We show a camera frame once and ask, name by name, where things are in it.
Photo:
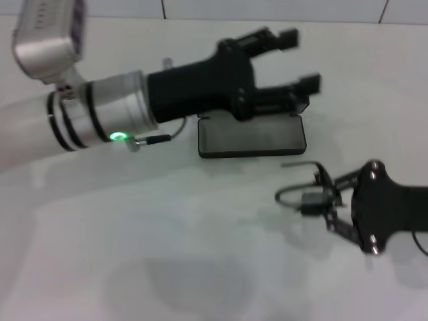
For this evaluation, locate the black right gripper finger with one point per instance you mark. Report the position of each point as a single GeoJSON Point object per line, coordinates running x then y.
{"type": "Point", "coordinates": [314, 210]}
{"type": "Point", "coordinates": [314, 197]}

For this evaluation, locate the black glasses case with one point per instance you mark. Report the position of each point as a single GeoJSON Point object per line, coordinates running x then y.
{"type": "Point", "coordinates": [250, 140]}

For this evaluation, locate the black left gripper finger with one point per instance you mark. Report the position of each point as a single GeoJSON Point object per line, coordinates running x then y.
{"type": "Point", "coordinates": [311, 84]}
{"type": "Point", "coordinates": [287, 39]}

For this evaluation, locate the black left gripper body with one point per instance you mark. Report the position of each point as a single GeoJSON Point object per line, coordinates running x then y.
{"type": "Point", "coordinates": [200, 90]}

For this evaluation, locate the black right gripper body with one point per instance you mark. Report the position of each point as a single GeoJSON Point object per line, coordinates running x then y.
{"type": "Point", "coordinates": [388, 210]}

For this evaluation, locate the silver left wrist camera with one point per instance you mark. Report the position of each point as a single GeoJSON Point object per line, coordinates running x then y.
{"type": "Point", "coordinates": [43, 43]}

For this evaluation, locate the black glasses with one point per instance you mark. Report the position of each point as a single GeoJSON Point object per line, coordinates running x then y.
{"type": "Point", "coordinates": [301, 164]}

